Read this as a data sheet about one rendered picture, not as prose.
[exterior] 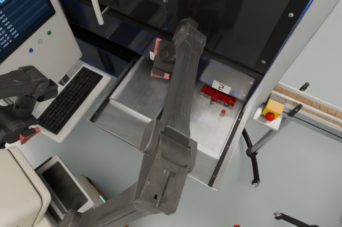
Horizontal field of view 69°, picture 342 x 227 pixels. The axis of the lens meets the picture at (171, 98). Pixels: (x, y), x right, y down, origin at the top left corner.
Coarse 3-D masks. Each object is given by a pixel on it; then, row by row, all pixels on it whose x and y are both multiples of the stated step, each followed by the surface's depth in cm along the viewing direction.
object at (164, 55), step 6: (162, 42) 86; (162, 48) 83; (162, 54) 83; (168, 54) 80; (156, 60) 84; (162, 60) 84; (168, 60) 83; (174, 60) 83; (156, 66) 83; (162, 66) 84; (168, 66) 86
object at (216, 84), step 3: (213, 81) 115; (216, 81) 113; (213, 84) 116; (216, 84) 115; (219, 84) 114; (222, 84) 113; (213, 87) 118; (216, 87) 117; (225, 87) 113; (228, 87) 112; (219, 90) 118; (222, 90) 116; (225, 90) 115; (228, 90) 114; (228, 93) 116
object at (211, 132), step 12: (192, 108) 125; (204, 108) 125; (216, 108) 125; (240, 108) 124; (192, 120) 122; (204, 120) 122; (216, 120) 122; (228, 120) 122; (192, 132) 119; (204, 132) 119; (216, 132) 119; (228, 132) 119; (204, 144) 116; (216, 144) 116
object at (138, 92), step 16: (144, 64) 137; (128, 80) 132; (144, 80) 132; (160, 80) 132; (112, 96) 125; (128, 96) 127; (144, 96) 128; (160, 96) 128; (144, 112) 123; (160, 112) 121
